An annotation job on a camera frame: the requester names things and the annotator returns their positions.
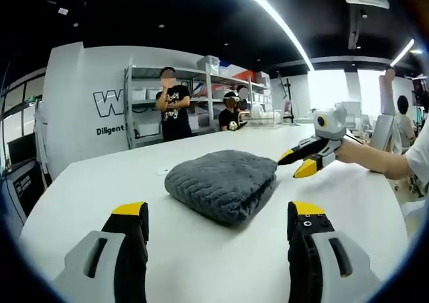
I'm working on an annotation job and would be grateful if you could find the person's right hand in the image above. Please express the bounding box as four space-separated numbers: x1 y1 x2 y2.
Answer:
333 137 356 164

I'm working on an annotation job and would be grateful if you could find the metal storage shelf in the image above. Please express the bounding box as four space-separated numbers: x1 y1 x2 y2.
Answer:
123 55 273 149

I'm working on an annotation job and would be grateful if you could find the person's white sleeve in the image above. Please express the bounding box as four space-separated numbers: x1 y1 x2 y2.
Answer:
404 117 429 196

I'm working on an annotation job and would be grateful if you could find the grey towel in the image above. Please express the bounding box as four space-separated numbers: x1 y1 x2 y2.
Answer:
164 149 279 229

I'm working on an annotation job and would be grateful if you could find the dish drying rack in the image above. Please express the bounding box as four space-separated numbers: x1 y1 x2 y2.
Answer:
239 104 283 129

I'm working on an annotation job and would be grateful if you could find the short ceiling light strip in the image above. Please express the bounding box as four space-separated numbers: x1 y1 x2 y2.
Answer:
389 38 416 67

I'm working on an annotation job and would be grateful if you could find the long ceiling light strip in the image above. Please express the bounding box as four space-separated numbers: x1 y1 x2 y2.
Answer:
231 0 316 72

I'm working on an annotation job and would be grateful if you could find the black machine cabinet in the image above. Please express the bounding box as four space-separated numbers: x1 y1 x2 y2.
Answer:
3 133 45 224

